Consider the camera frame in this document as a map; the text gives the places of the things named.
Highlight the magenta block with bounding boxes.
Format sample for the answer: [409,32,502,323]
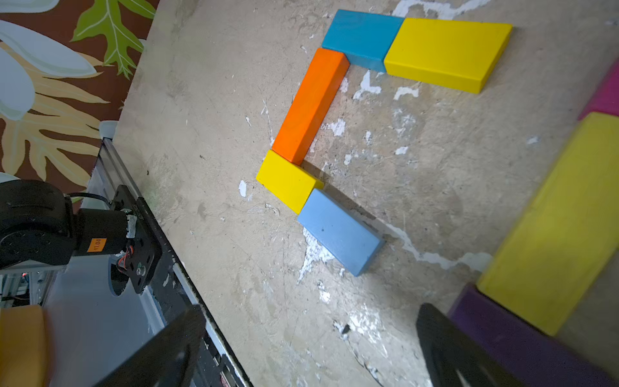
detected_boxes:
[578,61,619,121]

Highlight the teal block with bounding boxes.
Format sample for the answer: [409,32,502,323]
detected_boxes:
[322,10,405,73]

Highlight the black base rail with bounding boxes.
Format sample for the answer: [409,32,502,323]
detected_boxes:
[89,138,252,386]

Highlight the orange block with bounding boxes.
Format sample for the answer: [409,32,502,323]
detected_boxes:
[272,48,350,165]

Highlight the small yellow block top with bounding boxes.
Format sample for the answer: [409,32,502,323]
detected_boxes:
[256,150,324,214]

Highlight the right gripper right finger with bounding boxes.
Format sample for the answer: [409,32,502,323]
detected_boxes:
[416,303,522,386]

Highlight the long yellow block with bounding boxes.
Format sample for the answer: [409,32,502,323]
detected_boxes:
[477,113,618,335]

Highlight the light blue block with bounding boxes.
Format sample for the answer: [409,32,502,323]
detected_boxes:
[298,189,385,277]

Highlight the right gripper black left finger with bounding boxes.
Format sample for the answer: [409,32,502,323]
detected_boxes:
[97,305,206,387]

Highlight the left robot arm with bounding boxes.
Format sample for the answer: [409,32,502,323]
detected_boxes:
[1,180,162,293]

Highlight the purple block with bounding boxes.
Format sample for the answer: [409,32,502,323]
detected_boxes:
[447,284,618,386]

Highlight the yellow object bottom left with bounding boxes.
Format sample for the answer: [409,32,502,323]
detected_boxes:
[1,305,48,386]

